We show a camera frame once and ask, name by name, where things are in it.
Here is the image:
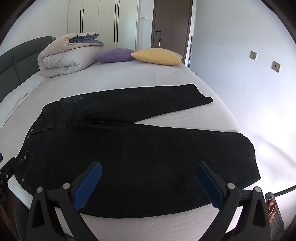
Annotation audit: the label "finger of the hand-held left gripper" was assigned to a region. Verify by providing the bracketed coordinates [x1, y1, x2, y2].
[0, 152, 15, 205]

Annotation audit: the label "brown door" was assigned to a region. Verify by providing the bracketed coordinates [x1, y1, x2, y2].
[151, 0, 193, 61]

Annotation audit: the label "grey padded headboard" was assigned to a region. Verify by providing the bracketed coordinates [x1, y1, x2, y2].
[0, 36, 55, 102]

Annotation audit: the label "thin stick by door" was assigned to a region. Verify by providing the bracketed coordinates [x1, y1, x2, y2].
[188, 36, 193, 68]

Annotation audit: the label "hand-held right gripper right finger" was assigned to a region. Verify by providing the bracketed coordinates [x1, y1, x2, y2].
[196, 161, 271, 241]

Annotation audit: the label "black denim pants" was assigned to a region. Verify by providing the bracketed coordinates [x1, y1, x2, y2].
[14, 84, 261, 219]

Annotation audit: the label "white bed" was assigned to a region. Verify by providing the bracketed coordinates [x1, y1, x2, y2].
[0, 52, 245, 241]

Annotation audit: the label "yellow pillow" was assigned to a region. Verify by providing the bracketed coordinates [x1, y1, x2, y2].
[130, 48, 184, 66]

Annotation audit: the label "purple pillow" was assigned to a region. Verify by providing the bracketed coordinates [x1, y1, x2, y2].
[95, 48, 136, 63]

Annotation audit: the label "white wardrobe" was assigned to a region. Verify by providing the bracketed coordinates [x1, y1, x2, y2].
[68, 0, 139, 52]

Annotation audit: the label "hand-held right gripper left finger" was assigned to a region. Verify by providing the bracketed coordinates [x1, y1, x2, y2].
[26, 162, 103, 241]

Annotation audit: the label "folded beige duvet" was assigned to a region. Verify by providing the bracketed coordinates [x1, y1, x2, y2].
[37, 32, 105, 78]

